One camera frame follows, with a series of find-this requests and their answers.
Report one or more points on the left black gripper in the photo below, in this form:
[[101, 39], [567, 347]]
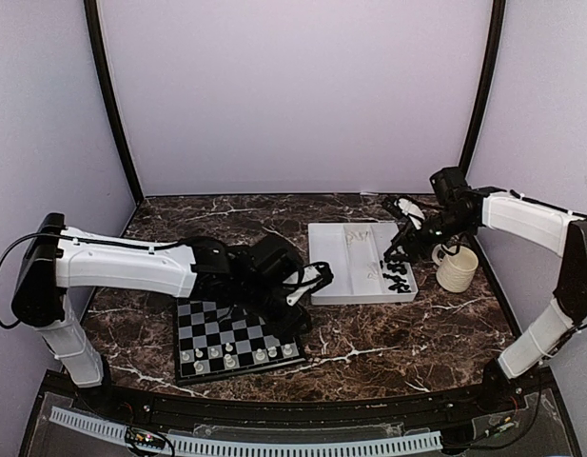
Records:
[[288, 328]]

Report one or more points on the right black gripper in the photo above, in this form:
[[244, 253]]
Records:
[[410, 242]]

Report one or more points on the white plastic compartment tray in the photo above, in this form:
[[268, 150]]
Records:
[[326, 242]]

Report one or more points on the black grey chessboard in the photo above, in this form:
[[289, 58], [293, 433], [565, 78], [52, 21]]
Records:
[[206, 325]]

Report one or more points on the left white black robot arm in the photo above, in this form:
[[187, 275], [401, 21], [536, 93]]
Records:
[[267, 279]]

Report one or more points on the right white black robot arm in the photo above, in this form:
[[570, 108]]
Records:
[[462, 209]]

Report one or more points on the pile of black chess pieces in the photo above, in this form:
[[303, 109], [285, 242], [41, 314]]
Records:
[[394, 273]]

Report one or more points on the pile of white chess pieces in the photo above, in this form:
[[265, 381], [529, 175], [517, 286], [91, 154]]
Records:
[[362, 253]]

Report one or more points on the cream ribbed mug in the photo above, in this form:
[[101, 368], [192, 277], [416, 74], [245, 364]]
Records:
[[455, 271]]

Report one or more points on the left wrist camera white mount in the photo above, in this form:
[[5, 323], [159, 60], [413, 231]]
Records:
[[309, 278]]

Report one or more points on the white slotted cable duct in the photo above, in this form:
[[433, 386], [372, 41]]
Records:
[[144, 442]]

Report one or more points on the black front rail base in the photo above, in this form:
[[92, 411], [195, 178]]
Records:
[[532, 421]]

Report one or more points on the right black frame post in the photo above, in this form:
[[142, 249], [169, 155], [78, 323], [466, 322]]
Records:
[[484, 85]]

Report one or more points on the black frame post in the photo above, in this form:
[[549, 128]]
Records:
[[100, 58], [484, 85]]

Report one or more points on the left black frame post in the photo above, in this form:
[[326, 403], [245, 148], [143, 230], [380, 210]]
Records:
[[100, 58]]

